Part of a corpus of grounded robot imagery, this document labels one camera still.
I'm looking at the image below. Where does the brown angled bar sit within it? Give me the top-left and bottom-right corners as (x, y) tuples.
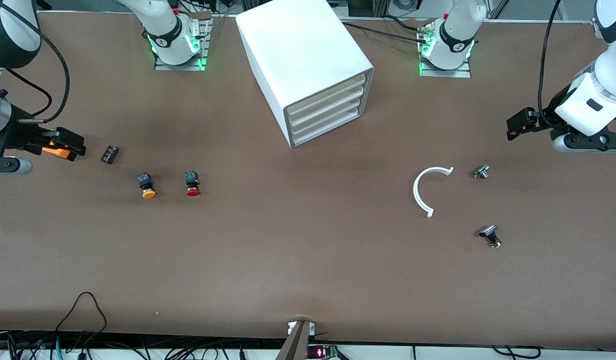
(275, 320), (311, 360)

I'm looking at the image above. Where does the thin black looped cable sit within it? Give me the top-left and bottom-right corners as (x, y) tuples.
(55, 292), (108, 346)

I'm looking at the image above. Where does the aluminium arm base plate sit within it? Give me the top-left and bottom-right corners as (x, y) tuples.
(154, 10), (211, 72)
(419, 20), (472, 78)

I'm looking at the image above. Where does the white drawer cabinet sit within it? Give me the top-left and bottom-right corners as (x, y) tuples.
(235, 0), (375, 149)

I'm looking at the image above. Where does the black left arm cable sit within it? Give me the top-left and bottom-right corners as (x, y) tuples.
(538, 0), (562, 126)

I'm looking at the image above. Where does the red lit electronic module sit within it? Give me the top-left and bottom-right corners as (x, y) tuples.
(306, 344), (341, 360)

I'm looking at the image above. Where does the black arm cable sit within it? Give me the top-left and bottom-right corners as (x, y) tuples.
(5, 67), (54, 118)
(538, 0), (562, 126)
(0, 0), (71, 123)

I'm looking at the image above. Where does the white open ring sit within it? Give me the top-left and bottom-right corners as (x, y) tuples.
(413, 166), (455, 219)

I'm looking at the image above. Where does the orange push button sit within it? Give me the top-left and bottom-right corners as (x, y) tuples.
(137, 172), (157, 200)

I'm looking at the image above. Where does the orange box with hole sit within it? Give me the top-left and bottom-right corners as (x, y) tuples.
(42, 142), (85, 162)

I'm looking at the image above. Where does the black table cable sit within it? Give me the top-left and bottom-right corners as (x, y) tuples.
(342, 21), (429, 45)

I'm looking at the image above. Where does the cream cabinet drawer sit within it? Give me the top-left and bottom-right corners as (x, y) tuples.
(291, 106), (362, 147)
(288, 85), (365, 129)
(287, 74), (366, 120)
(290, 95), (364, 138)

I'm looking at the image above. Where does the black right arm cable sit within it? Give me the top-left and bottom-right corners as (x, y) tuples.
(5, 67), (54, 118)
(0, 0), (71, 123)

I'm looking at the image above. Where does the red push button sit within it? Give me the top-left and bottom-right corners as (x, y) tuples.
(184, 170), (202, 197)

